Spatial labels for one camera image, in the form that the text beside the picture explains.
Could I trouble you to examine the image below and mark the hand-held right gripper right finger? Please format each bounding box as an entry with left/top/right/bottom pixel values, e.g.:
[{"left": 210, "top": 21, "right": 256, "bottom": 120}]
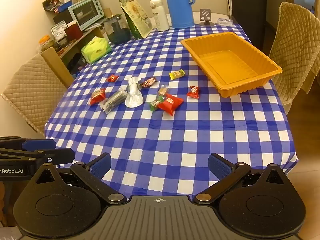
[{"left": 193, "top": 153, "right": 288, "bottom": 204}]

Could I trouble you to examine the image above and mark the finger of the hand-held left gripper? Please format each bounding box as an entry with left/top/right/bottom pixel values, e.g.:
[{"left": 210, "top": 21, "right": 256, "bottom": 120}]
[
  {"left": 0, "top": 137, "right": 57, "bottom": 151},
  {"left": 0, "top": 148, "right": 75, "bottom": 166}
]

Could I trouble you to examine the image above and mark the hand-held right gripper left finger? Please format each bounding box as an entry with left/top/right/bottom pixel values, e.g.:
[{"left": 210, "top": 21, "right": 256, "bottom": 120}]
[{"left": 32, "top": 153, "right": 127, "bottom": 204}]

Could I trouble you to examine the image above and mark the clear packet with dark snack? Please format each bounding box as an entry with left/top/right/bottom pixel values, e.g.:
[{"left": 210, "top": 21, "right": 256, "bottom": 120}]
[{"left": 99, "top": 88, "right": 128, "bottom": 114}]

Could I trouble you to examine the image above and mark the white plastic wrapper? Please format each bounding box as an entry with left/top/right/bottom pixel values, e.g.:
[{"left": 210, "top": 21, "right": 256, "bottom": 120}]
[{"left": 124, "top": 76, "right": 144, "bottom": 108}]

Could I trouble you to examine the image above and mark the red white-label candy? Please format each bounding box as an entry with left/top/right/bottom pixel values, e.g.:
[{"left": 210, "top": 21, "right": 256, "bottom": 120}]
[{"left": 187, "top": 86, "right": 202, "bottom": 99}]

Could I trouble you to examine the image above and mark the large red snack packet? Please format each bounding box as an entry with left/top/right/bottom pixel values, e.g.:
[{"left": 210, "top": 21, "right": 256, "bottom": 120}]
[{"left": 158, "top": 93, "right": 184, "bottom": 117}]

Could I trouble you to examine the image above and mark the green candy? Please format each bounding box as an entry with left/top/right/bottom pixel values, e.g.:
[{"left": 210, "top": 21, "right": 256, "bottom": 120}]
[{"left": 149, "top": 99, "right": 164, "bottom": 111}]

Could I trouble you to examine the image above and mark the dark brown candy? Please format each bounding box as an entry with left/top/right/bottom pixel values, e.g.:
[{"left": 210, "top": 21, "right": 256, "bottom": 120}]
[{"left": 139, "top": 76, "right": 157, "bottom": 89}]

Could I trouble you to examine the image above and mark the clear brown candy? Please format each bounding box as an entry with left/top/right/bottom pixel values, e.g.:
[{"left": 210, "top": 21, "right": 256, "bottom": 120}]
[{"left": 157, "top": 84, "right": 169, "bottom": 97}]

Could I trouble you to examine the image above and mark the yellow candy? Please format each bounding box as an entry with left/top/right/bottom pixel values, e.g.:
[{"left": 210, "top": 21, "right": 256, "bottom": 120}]
[{"left": 169, "top": 70, "right": 185, "bottom": 80}]

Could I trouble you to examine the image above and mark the orange plastic tray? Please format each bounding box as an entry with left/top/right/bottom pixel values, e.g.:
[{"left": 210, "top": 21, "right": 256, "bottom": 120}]
[{"left": 180, "top": 32, "right": 283, "bottom": 98}]

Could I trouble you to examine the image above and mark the chair with beige quilted cover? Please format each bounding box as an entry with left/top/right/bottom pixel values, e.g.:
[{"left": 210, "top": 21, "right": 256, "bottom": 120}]
[{"left": 1, "top": 52, "right": 68, "bottom": 137}]

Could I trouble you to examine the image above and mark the blue checked tablecloth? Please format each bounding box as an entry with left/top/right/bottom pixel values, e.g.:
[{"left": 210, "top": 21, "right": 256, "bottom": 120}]
[{"left": 44, "top": 24, "right": 299, "bottom": 198}]

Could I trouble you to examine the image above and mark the tan cardboard box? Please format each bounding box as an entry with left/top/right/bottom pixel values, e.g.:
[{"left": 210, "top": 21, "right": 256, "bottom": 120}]
[{"left": 41, "top": 46, "right": 75, "bottom": 88}]

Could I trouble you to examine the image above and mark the orange lid jar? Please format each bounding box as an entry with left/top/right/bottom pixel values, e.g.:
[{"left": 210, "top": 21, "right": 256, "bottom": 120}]
[{"left": 38, "top": 35, "right": 57, "bottom": 53}]

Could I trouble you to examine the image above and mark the green tissue pack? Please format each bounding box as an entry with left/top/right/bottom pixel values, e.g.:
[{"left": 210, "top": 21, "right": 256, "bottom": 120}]
[{"left": 80, "top": 36, "right": 112, "bottom": 64}]

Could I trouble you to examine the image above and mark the stack of white packs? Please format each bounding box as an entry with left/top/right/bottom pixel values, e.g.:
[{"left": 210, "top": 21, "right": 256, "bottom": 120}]
[{"left": 51, "top": 21, "right": 68, "bottom": 42}]

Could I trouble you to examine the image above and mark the dark red box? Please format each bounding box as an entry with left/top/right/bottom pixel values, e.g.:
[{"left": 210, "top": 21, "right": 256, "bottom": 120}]
[{"left": 64, "top": 21, "right": 83, "bottom": 40}]

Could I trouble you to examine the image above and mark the wooden shelf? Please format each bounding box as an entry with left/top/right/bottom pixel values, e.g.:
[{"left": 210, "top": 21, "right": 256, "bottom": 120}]
[{"left": 56, "top": 22, "right": 110, "bottom": 78}]

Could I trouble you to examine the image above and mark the black box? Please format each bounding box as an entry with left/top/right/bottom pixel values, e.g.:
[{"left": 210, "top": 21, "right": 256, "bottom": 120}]
[{"left": 53, "top": 11, "right": 73, "bottom": 27}]

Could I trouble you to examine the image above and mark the glass jar with dark lid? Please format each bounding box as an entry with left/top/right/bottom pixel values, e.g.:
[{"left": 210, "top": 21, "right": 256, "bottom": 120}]
[{"left": 103, "top": 15, "right": 132, "bottom": 44}]

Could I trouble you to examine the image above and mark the light blue toaster oven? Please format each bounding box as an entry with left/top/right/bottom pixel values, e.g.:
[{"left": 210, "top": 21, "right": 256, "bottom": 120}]
[{"left": 68, "top": 0, "right": 105, "bottom": 32}]

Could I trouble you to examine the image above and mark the dark snack bag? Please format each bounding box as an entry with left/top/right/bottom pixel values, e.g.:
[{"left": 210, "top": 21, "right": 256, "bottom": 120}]
[{"left": 42, "top": 0, "right": 63, "bottom": 12}]

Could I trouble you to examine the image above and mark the blue storage box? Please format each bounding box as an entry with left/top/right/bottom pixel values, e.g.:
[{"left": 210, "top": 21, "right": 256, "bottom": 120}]
[{"left": 54, "top": 1, "right": 73, "bottom": 13}]

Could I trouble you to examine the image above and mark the chair with draped quilted cover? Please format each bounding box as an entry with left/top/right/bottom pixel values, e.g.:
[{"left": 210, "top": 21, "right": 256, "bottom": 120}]
[{"left": 269, "top": 2, "right": 320, "bottom": 115}]

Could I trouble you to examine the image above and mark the green printed snack bag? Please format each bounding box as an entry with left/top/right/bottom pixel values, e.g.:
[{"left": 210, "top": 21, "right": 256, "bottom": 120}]
[{"left": 118, "top": 0, "right": 153, "bottom": 40}]

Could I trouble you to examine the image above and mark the grey phone stand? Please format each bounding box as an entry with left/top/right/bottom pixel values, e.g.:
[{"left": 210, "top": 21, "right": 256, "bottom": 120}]
[{"left": 199, "top": 8, "right": 215, "bottom": 26}]

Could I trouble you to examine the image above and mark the white insulated bottle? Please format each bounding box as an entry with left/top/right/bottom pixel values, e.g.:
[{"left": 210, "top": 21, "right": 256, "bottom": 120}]
[{"left": 150, "top": 0, "right": 170, "bottom": 32}]

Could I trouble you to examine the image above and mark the black cabinet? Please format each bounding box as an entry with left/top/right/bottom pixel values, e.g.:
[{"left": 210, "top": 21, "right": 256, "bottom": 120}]
[{"left": 229, "top": 0, "right": 268, "bottom": 53}]

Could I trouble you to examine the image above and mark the blue thermos jug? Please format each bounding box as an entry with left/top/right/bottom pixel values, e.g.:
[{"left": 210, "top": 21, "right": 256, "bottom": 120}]
[{"left": 161, "top": 0, "right": 196, "bottom": 29}]

